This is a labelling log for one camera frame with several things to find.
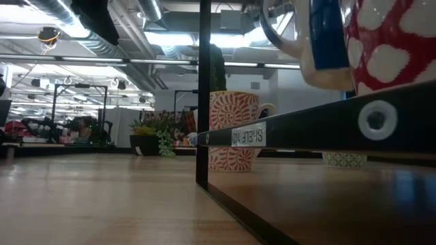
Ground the white cabinet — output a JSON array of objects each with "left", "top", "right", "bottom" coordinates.
[{"left": 104, "top": 108, "right": 142, "bottom": 148}]

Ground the black stand frame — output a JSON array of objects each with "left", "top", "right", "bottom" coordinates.
[{"left": 173, "top": 88, "right": 199, "bottom": 115}]

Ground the black plant pot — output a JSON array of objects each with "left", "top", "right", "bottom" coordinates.
[{"left": 129, "top": 135, "right": 160, "bottom": 157}]

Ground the yellow green plant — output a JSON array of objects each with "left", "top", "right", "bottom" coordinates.
[{"left": 134, "top": 125, "right": 158, "bottom": 137}]

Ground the blue mug white handle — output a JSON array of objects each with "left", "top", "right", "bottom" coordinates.
[{"left": 260, "top": 0, "right": 355, "bottom": 91}]

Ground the white shelf label sticker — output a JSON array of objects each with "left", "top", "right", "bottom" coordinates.
[{"left": 231, "top": 121, "right": 268, "bottom": 148}]

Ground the person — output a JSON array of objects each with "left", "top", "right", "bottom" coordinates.
[{"left": 69, "top": 116, "right": 93, "bottom": 144}]

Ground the long ceiling light rail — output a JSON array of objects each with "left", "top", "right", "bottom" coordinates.
[{"left": 0, "top": 53, "right": 301, "bottom": 71}]

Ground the dark monitor screen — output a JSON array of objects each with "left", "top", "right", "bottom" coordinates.
[{"left": 0, "top": 99, "right": 13, "bottom": 129}]

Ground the green cactus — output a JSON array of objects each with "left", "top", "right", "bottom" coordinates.
[{"left": 210, "top": 43, "right": 228, "bottom": 93}]

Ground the black orange ceiling reel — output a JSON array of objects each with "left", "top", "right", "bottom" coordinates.
[{"left": 36, "top": 26, "right": 62, "bottom": 47}]

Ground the orange floral patterned mug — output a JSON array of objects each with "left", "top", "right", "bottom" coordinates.
[{"left": 208, "top": 90, "right": 277, "bottom": 173}]

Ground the silver ceiling duct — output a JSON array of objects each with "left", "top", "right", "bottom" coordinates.
[{"left": 137, "top": 0, "right": 165, "bottom": 22}]

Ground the black frame wooden shelf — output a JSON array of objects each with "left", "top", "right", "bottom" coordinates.
[{"left": 196, "top": 0, "right": 436, "bottom": 245}]

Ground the white washer black screw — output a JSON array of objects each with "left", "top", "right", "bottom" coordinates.
[{"left": 357, "top": 99, "right": 399, "bottom": 142}]

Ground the green trailing plant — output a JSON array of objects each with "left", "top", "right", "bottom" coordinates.
[{"left": 157, "top": 130, "right": 177, "bottom": 159}]

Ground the black robot station frame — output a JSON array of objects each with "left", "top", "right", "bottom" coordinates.
[{"left": 50, "top": 83, "right": 109, "bottom": 144}]

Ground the red white patterned mug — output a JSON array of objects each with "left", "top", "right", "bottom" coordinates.
[{"left": 340, "top": 0, "right": 436, "bottom": 96}]

